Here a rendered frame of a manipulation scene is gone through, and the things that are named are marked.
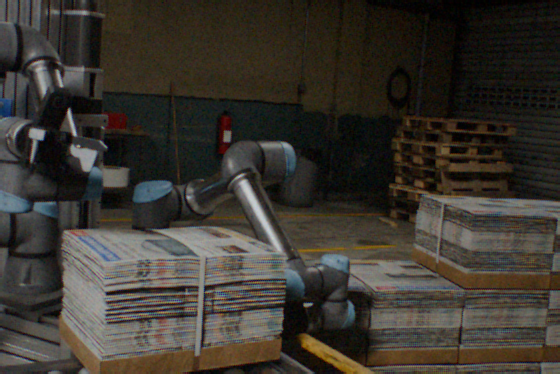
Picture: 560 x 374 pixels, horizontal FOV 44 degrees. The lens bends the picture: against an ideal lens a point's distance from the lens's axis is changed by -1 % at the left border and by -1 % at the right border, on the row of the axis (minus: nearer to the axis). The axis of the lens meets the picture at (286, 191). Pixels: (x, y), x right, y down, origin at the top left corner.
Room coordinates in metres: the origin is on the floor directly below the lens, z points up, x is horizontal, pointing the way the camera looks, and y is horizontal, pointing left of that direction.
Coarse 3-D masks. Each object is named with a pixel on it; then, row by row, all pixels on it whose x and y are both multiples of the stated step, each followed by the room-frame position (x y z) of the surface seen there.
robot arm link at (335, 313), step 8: (320, 304) 1.71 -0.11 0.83; (328, 304) 1.71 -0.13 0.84; (336, 304) 1.71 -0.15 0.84; (344, 304) 1.72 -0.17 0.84; (352, 304) 1.75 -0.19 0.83; (328, 312) 1.70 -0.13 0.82; (336, 312) 1.71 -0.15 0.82; (344, 312) 1.72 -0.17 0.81; (352, 312) 1.74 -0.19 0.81; (328, 320) 1.69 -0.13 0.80; (336, 320) 1.71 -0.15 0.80; (344, 320) 1.72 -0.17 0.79; (352, 320) 1.74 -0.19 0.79; (320, 328) 1.69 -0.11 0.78; (328, 328) 1.70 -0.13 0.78; (336, 328) 1.72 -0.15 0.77; (344, 328) 1.74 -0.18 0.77
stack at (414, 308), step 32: (352, 288) 1.92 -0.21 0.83; (384, 288) 1.94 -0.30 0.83; (416, 288) 1.97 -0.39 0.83; (448, 288) 2.00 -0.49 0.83; (480, 288) 2.03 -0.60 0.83; (512, 288) 2.06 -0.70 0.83; (384, 320) 1.94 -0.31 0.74; (416, 320) 1.96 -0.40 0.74; (448, 320) 1.99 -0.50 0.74; (480, 320) 2.02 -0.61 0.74; (512, 320) 2.04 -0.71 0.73; (544, 320) 2.07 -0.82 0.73
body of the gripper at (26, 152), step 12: (24, 132) 1.32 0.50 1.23; (60, 132) 1.26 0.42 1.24; (24, 144) 1.32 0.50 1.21; (48, 144) 1.25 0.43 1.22; (60, 144) 1.26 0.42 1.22; (24, 156) 1.26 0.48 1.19; (36, 156) 1.23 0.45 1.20; (48, 156) 1.25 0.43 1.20; (60, 156) 1.26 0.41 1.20; (24, 168) 1.25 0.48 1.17; (36, 168) 1.24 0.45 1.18; (48, 168) 1.25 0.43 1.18; (60, 168) 1.27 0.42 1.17
